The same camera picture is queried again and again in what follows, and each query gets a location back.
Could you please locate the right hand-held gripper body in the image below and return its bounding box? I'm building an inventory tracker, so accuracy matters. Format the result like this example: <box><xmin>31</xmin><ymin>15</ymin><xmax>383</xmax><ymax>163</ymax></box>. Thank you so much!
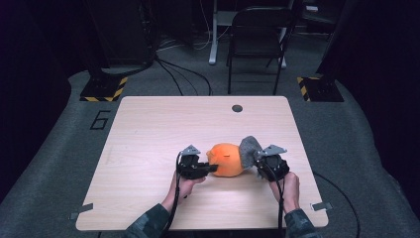
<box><xmin>256</xmin><ymin>144</ymin><xmax>291</xmax><ymax>182</ymax></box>

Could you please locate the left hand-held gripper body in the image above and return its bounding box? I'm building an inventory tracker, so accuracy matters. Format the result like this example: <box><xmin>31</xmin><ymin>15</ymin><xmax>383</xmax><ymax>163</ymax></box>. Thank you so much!
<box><xmin>177</xmin><ymin>144</ymin><xmax>208</xmax><ymax>180</ymax></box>

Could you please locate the grey speckled towel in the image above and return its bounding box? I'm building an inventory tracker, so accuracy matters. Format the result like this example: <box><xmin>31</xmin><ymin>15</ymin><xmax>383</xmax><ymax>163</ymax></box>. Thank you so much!
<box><xmin>238</xmin><ymin>135</ymin><xmax>265</xmax><ymax>172</ymax></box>

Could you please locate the person's left hand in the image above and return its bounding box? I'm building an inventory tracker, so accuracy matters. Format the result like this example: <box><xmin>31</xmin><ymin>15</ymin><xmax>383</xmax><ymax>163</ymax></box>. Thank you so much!
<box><xmin>165</xmin><ymin>172</ymin><xmax>207</xmax><ymax>208</ymax></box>

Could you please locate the person's right hand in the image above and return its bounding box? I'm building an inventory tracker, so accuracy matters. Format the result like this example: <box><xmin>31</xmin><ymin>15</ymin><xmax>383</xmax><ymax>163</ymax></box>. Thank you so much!
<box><xmin>268</xmin><ymin>171</ymin><xmax>301</xmax><ymax>213</ymax></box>

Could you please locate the grey tape strip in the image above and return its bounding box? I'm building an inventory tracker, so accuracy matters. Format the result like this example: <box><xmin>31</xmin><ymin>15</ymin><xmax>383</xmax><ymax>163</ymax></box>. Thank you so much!
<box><xmin>69</xmin><ymin>202</ymin><xmax>95</xmax><ymax>220</ymax></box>
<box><xmin>310</xmin><ymin>201</ymin><xmax>333</xmax><ymax>212</ymax></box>

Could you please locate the black stand with striped base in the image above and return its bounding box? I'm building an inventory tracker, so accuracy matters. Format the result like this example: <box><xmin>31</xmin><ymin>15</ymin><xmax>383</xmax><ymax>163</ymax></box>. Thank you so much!
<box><xmin>296</xmin><ymin>76</ymin><xmax>345</xmax><ymax>103</ymax></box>
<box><xmin>79</xmin><ymin>65</ymin><xmax>129</xmax><ymax>103</ymax></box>

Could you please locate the white desk leg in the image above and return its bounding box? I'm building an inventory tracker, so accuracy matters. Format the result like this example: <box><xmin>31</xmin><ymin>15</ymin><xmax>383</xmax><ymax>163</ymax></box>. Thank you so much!
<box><xmin>208</xmin><ymin>0</ymin><xmax>221</xmax><ymax>65</ymax></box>

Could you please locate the dark curtain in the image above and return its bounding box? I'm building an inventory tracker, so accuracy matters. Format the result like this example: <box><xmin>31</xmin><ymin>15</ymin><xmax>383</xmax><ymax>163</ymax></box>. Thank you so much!
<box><xmin>316</xmin><ymin>0</ymin><xmax>420</xmax><ymax>209</ymax></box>
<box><xmin>0</xmin><ymin>0</ymin><xmax>87</xmax><ymax>202</ymax></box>

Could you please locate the black folding chair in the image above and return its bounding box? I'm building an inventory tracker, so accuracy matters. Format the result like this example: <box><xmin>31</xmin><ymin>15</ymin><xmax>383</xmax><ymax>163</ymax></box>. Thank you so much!
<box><xmin>226</xmin><ymin>5</ymin><xmax>293</xmax><ymax>96</ymax></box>

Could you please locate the black cabinet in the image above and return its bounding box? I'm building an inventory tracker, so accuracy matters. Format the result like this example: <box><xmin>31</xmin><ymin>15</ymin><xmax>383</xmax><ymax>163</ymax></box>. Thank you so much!
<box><xmin>86</xmin><ymin>0</ymin><xmax>157</xmax><ymax>67</ymax></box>

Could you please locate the right hand-held gripper black cable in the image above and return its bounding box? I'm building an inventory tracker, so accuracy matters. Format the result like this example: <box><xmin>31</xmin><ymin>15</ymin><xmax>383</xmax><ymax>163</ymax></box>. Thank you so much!
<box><xmin>262</xmin><ymin>161</ymin><xmax>287</xmax><ymax>238</ymax></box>

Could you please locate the hand-held gripper black cable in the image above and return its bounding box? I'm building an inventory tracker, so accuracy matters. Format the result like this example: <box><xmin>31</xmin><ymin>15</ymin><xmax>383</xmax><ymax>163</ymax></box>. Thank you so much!
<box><xmin>262</xmin><ymin>161</ymin><xmax>287</xmax><ymax>238</ymax></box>
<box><xmin>160</xmin><ymin>151</ymin><xmax>186</xmax><ymax>238</ymax></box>

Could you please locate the left hand-held gripper black cable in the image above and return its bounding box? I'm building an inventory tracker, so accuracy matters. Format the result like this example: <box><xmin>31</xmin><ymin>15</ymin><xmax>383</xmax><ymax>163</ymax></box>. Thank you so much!
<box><xmin>160</xmin><ymin>151</ymin><xmax>186</xmax><ymax>238</ymax></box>

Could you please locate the black floor cable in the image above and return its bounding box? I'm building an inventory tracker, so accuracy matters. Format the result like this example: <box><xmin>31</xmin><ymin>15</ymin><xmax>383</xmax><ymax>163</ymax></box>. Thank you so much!
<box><xmin>155</xmin><ymin>58</ymin><xmax>213</xmax><ymax>97</ymax></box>
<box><xmin>157</xmin><ymin>60</ymin><xmax>185</xmax><ymax>97</ymax></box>
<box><xmin>312</xmin><ymin>172</ymin><xmax>361</xmax><ymax>238</ymax></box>

